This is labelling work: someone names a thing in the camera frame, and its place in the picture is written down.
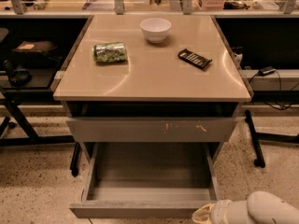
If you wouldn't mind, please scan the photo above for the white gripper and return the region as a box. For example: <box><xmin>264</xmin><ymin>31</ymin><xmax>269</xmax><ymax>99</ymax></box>
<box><xmin>192</xmin><ymin>200</ymin><xmax>232</xmax><ymax>224</ymax></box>

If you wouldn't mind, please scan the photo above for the grey drawer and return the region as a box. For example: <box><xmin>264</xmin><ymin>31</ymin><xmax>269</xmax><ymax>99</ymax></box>
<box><xmin>70</xmin><ymin>143</ymin><xmax>221</xmax><ymax>218</ymax></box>
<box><xmin>66</xmin><ymin>118</ymin><xmax>237</xmax><ymax>143</ymax></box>

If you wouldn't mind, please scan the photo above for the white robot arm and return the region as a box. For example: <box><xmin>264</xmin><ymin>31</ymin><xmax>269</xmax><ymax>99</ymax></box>
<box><xmin>192</xmin><ymin>191</ymin><xmax>299</xmax><ymax>224</ymax></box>

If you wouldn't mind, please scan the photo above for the beige drawer cabinet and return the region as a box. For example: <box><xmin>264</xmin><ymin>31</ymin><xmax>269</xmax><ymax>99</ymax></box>
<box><xmin>54</xmin><ymin>14</ymin><xmax>251</xmax><ymax>157</ymax></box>

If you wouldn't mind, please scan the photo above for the grey top drawer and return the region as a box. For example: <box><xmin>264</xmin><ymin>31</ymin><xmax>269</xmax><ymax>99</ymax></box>
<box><xmin>66</xmin><ymin>118</ymin><xmax>237</xmax><ymax>143</ymax></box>

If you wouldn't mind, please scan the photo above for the black right table leg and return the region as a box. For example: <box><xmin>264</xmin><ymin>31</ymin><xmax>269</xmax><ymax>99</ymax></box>
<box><xmin>245</xmin><ymin>110</ymin><xmax>299</xmax><ymax>168</ymax></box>

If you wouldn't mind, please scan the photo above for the black power adapter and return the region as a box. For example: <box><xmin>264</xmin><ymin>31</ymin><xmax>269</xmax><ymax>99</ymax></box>
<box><xmin>259</xmin><ymin>66</ymin><xmax>276</xmax><ymax>77</ymax></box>

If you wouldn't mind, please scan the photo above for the black snack bar packet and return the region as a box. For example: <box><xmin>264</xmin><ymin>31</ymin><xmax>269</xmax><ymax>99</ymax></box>
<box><xmin>178</xmin><ymin>49</ymin><xmax>212</xmax><ymax>70</ymax></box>

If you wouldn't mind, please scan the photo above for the green crushed chip bag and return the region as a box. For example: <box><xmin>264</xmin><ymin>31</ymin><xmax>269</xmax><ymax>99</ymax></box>
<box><xmin>93</xmin><ymin>42</ymin><xmax>127</xmax><ymax>63</ymax></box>

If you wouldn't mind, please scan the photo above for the white bowl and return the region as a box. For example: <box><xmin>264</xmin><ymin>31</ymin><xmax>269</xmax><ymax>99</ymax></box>
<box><xmin>140</xmin><ymin>18</ymin><xmax>172</xmax><ymax>44</ymax></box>

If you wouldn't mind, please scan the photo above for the black round device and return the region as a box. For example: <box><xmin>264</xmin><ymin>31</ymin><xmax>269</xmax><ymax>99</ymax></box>
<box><xmin>3</xmin><ymin>60</ymin><xmax>31</xmax><ymax>87</ymax></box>

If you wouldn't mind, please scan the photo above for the black bag on shelf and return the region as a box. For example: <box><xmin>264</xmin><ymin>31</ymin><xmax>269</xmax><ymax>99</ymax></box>
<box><xmin>11</xmin><ymin>41</ymin><xmax>57</xmax><ymax>68</ymax></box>

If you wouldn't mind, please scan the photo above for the black adapter cable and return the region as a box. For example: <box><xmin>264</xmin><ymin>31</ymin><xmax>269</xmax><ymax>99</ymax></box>
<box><xmin>248</xmin><ymin>69</ymin><xmax>299</xmax><ymax>112</ymax></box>

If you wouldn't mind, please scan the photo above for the black left table frame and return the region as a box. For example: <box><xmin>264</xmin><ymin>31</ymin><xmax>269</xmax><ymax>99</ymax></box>
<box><xmin>0</xmin><ymin>90</ymin><xmax>80</xmax><ymax>176</ymax></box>

